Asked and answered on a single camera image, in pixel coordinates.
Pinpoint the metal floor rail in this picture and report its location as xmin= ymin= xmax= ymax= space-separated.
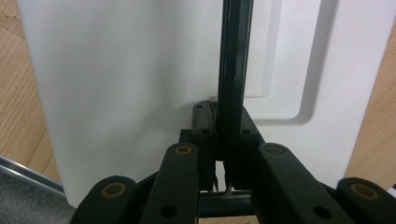
xmin=0 ymin=154 xmax=65 ymax=194

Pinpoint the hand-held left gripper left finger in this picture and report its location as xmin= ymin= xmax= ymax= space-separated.
xmin=179 ymin=100 xmax=219 ymax=191

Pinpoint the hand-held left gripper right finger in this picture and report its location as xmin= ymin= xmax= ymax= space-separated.
xmin=217 ymin=105 xmax=266 ymax=191

